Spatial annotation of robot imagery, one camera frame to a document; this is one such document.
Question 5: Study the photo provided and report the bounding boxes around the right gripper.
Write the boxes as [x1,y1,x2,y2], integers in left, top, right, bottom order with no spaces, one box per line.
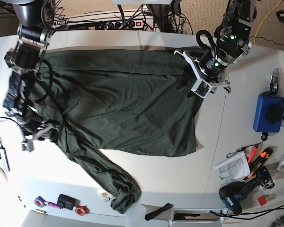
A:
[18,114,59,152]

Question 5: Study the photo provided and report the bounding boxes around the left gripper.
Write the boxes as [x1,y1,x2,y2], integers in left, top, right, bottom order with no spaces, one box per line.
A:
[174,49,231,98]

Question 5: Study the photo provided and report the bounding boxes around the blue box with black knob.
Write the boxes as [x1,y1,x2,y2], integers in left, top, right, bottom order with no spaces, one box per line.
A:
[252,70,284,142]

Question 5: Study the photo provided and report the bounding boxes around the dark green t-shirt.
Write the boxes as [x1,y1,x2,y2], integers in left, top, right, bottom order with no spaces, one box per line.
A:
[29,50,202,214]

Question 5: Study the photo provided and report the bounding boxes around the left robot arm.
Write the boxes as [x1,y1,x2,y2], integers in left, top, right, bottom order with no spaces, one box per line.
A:
[174,0,257,98]

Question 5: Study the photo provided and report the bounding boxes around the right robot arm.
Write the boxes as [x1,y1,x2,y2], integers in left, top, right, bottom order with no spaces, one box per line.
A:
[3,0,57,152]

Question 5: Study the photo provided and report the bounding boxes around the grey usb hub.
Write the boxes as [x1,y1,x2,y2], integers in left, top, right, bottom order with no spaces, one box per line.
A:
[0,147,10,172]

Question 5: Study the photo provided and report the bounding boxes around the purple tape roll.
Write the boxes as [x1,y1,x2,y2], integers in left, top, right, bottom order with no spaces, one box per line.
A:
[34,196,46,208]

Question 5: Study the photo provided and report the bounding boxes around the black power strip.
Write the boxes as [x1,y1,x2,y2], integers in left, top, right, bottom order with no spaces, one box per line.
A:
[94,20,144,31]

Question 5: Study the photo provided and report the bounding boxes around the clear tape rolls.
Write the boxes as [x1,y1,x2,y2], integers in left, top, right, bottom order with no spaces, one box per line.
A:
[97,188,116,202]

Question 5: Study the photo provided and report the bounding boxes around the red tape roll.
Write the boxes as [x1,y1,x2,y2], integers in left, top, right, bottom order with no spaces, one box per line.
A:
[75,206,87,216]

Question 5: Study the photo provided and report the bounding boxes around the orange black utility knife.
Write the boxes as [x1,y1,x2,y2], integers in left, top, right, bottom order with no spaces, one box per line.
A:
[243,147,273,181]

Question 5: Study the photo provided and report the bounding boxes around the rolled paper sheet with drawing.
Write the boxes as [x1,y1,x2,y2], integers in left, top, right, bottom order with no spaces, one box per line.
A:
[214,151,250,184]

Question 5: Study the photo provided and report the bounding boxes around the red square sticker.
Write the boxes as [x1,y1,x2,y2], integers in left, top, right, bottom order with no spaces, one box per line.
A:
[257,195,267,206]

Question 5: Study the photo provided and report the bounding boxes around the yellow cable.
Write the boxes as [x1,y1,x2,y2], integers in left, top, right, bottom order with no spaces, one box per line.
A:
[253,0,284,44]

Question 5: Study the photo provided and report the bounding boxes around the black action camera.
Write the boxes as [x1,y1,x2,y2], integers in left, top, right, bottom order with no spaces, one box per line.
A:
[56,194,75,210]

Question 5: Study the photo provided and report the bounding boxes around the dark teal cordless drill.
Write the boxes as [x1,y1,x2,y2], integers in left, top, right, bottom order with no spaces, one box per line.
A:
[219,166,275,215]

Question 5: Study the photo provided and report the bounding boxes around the black strap handle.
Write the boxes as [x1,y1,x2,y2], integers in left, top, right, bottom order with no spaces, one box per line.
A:
[144,203,173,221]

